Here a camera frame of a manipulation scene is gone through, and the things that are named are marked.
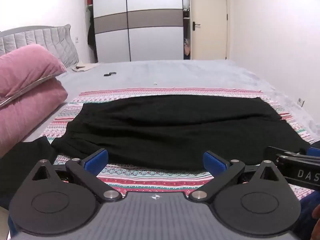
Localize person's dark blue clothing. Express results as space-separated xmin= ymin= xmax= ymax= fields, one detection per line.
xmin=297 ymin=192 xmax=320 ymax=240

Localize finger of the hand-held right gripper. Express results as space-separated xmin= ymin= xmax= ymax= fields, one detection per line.
xmin=265 ymin=146 xmax=320 ymax=158

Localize grey quilted headboard cushion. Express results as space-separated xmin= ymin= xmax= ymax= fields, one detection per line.
xmin=0 ymin=24 xmax=80 ymax=68

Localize dark hanging clothes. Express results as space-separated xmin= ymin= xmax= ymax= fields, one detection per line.
xmin=87 ymin=5 xmax=97 ymax=48

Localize cream door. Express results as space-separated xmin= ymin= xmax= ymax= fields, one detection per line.
xmin=189 ymin=0 xmax=229 ymax=60

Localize white and grey wardrobe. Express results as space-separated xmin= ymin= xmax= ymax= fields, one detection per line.
xmin=84 ymin=0 xmax=192 ymax=63

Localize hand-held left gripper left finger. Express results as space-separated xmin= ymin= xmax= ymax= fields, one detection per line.
xmin=31 ymin=148 xmax=123 ymax=203

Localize beige cloth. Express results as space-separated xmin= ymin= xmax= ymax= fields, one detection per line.
xmin=71 ymin=63 xmax=100 ymax=72

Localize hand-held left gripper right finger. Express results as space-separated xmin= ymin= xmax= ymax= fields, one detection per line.
xmin=189 ymin=151 xmax=282 ymax=202

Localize pink pillow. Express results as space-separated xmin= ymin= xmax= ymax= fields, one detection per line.
xmin=0 ymin=44 xmax=67 ymax=103
xmin=0 ymin=79 xmax=68 ymax=159

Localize black pants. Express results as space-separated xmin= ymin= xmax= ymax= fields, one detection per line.
xmin=0 ymin=94 xmax=311 ymax=208

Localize patterned striped blanket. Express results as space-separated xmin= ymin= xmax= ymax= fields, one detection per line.
xmin=41 ymin=87 xmax=316 ymax=200

